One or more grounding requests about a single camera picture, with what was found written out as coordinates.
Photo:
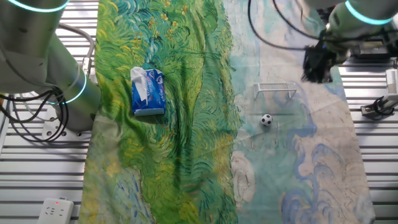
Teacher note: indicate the white power strip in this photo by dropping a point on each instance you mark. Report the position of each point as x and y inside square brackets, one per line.
[56, 211]

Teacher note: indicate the small black white soccer ball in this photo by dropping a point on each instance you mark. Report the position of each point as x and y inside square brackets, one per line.
[266, 119]

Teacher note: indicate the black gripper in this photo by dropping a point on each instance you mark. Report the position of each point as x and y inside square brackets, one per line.
[318, 57]

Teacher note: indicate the white mesh toy goal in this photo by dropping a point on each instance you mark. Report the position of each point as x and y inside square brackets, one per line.
[275, 86]

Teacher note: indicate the blue tissue pack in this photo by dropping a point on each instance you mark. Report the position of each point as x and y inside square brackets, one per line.
[152, 93]

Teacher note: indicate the black desk phone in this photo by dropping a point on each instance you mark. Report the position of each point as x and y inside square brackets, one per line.
[373, 49]

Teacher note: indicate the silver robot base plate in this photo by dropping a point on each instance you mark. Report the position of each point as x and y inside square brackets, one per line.
[49, 129]

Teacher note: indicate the green blue painted cloth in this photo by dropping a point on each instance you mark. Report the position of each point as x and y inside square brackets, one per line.
[186, 124]

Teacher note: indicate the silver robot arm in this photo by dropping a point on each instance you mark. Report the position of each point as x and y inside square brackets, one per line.
[31, 46]

